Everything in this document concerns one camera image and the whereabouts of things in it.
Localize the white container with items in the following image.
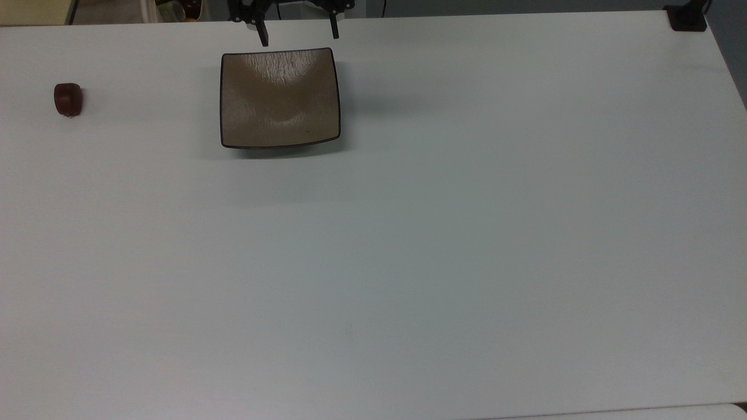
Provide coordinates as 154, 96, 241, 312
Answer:
140, 0, 205, 23

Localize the yellow board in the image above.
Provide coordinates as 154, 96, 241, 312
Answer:
0, 0, 78, 27

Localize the small round red food item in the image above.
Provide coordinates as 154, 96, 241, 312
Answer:
54, 83, 83, 118

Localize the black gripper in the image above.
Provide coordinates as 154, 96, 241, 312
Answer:
229, 0, 355, 47

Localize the square brown ceramic plate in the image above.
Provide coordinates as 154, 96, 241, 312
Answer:
220, 48, 341, 150

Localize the black table clamp mount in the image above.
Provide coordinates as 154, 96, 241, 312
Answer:
664, 0, 709, 32

